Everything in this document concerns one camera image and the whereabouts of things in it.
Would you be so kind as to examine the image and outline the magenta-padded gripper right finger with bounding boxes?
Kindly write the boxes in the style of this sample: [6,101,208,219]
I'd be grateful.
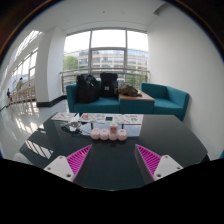
[134,143,184,185]

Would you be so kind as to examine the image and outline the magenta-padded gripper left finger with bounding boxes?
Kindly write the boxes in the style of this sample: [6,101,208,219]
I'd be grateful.
[43,143,94,183]

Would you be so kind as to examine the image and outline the small pink charger block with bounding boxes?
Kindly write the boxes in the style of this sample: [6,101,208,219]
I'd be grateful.
[109,122,119,135]

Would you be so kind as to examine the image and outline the white sticker sheet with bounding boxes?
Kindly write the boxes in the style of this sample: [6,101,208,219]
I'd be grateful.
[112,113,145,126]
[78,113,107,125]
[51,112,77,122]

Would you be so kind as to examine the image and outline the teal armchair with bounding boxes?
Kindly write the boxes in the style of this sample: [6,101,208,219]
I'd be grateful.
[139,82,191,122]

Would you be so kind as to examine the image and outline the wood-topped teal side table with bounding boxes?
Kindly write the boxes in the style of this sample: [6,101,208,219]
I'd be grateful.
[118,91,156,115]

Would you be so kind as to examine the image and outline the row of wooden chairs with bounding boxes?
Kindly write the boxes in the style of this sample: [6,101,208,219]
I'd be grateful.
[11,84,37,104]

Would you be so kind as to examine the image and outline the bulky black backpack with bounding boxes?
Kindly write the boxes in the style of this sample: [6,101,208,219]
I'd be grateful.
[75,73,101,105]

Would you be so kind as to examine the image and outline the brown jacket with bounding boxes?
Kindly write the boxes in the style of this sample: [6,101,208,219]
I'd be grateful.
[114,83,143,98]

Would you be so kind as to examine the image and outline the black backpack with white label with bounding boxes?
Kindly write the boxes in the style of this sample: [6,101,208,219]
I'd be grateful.
[99,72,120,99]

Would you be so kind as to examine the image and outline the metal window railing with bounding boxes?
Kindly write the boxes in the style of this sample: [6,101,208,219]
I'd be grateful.
[59,67,151,93]

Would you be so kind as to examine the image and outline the grey power strip cable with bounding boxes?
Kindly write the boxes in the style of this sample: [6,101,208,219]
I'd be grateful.
[60,120,93,135]

